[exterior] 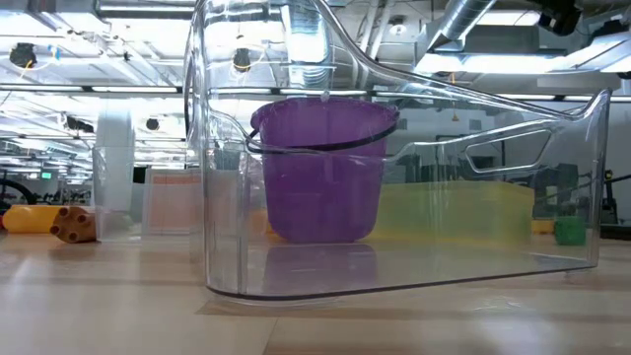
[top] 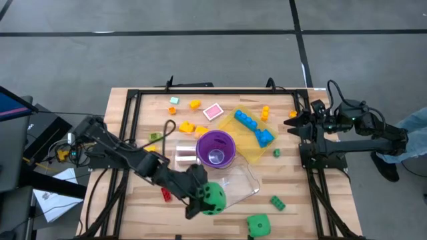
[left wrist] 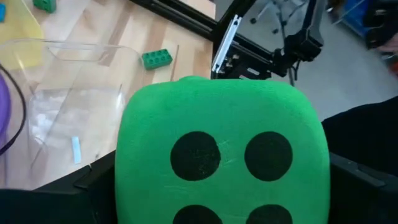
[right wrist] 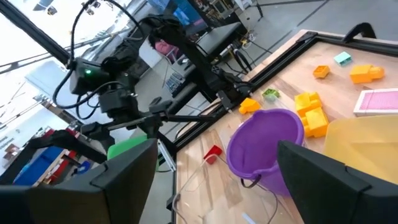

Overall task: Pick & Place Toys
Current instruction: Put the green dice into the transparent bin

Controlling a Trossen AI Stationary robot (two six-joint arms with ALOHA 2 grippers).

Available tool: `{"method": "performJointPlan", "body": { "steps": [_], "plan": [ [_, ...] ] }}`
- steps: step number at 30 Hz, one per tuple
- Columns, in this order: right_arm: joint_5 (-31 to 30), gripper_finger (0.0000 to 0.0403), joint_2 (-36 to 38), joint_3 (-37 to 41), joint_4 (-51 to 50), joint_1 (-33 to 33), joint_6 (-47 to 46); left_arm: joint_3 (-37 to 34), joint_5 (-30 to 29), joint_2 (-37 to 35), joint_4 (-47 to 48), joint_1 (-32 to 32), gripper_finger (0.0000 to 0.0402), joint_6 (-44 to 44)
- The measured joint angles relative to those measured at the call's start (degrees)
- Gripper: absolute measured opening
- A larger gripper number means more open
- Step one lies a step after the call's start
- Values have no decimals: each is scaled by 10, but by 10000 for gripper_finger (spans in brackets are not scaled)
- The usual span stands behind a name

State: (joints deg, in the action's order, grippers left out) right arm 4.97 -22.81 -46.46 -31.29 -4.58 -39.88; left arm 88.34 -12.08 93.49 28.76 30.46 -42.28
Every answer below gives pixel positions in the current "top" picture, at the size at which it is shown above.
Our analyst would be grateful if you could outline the black equipment box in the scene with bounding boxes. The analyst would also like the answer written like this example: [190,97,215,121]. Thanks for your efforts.
[25,103,73,161]

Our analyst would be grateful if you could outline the person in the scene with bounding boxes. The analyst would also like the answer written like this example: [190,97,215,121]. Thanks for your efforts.
[370,107,427,183]

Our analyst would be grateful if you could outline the small clear plastic box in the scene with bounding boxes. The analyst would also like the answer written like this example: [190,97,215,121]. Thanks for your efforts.
[169,132,201,169]

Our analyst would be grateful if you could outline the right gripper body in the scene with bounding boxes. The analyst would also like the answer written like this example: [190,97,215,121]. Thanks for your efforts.
[307,109,336,135]

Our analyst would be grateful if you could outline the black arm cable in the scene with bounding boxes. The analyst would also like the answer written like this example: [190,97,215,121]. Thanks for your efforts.
[326,79,386,124]
[141,119,177,156]

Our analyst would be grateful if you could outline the white paper sheet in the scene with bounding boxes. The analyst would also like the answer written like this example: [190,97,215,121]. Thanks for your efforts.
[33,167,84,223]

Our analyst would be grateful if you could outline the yellow translucent tray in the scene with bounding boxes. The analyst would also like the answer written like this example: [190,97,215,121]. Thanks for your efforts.
[216,105,280,164]

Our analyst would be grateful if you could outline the purple plastic bucket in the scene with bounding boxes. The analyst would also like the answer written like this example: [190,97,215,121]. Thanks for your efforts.
[195,129,238,169]

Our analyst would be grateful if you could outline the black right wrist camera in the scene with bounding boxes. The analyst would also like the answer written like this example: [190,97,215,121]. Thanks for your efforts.
[310,99,328,116]

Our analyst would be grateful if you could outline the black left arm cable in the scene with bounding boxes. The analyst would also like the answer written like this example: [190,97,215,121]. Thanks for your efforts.
[141,119,177,156]

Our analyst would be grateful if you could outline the long blue knobbed brick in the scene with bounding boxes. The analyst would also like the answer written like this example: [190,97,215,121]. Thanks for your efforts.
[233,109,259,132]

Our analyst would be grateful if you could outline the black metal table frame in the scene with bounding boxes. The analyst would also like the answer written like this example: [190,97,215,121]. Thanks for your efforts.
[78,75,366,240]

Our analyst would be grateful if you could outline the dark green toy brick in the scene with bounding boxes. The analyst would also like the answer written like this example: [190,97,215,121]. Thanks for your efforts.
[269,195,287,212]

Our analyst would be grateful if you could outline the green foam die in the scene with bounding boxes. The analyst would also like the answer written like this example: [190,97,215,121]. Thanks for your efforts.
[246,213,272,239]
[199,181,228,217]

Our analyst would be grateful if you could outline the pink card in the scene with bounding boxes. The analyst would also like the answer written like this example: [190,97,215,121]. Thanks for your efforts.
[202,102,225,122]

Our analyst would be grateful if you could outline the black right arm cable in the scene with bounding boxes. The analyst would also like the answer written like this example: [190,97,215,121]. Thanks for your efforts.
[326,79,386,124]

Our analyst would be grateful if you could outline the monitor with blue screen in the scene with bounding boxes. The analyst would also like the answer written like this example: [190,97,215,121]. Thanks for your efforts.
[0,85,39,123]

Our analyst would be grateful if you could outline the large clear plastic bin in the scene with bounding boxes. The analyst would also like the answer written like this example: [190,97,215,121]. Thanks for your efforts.
[205,162,262,210]

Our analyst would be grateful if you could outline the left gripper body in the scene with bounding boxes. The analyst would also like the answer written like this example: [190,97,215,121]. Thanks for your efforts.
[156,165,203,204]

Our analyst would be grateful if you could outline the blue studded brick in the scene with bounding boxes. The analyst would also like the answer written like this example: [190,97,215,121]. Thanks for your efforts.
[254,128,265,147]

